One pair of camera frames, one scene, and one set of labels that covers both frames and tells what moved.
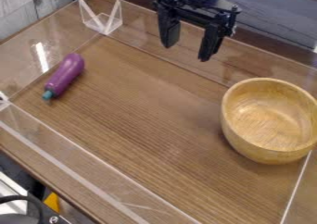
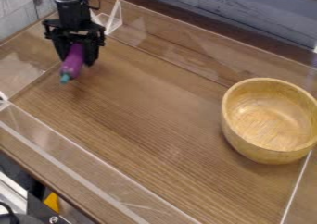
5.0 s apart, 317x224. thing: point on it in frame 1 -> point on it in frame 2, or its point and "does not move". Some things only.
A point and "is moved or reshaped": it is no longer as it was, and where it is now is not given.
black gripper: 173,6 -> 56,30
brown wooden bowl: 268,119 does not move
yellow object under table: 52,202 does not move
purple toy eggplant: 64,75 is moved or reshaped
